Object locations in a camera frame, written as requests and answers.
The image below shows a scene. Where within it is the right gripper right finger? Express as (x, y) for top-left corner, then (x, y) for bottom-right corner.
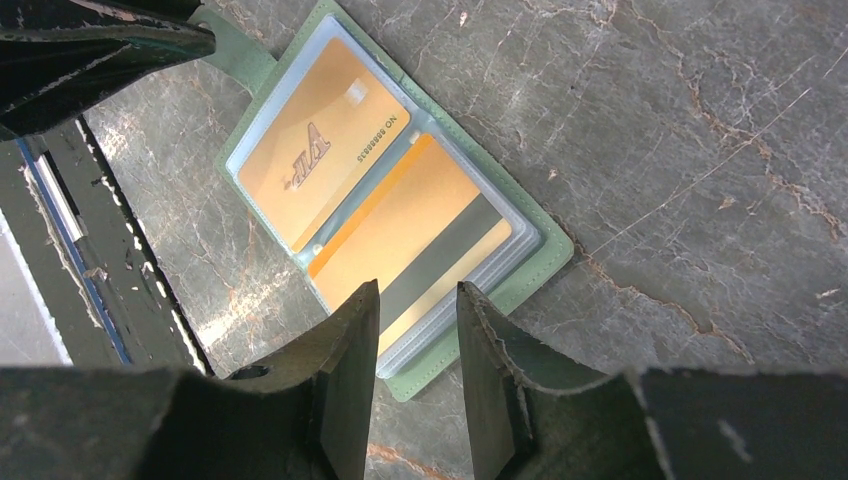
(457, 282), (847, 479)

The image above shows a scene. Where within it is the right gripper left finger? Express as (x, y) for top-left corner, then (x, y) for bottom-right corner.
(1, 281), (380, 479)

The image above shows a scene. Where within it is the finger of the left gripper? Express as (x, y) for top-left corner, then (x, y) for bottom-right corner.
(1, 0), (201, 30)
(1, 13), (216, 141)

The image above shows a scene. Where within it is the yellow credit card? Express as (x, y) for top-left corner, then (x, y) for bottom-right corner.
(308, 134), (513, 353)

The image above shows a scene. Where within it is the green card holder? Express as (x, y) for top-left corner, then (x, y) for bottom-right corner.
(191, 1), (574, 402)

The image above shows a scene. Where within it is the gold VIP credit card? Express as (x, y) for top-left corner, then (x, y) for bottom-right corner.
(236, 37), (411, 252)

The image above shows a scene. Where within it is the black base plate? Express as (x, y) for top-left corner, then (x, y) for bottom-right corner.
(1, 118), (212, 375)

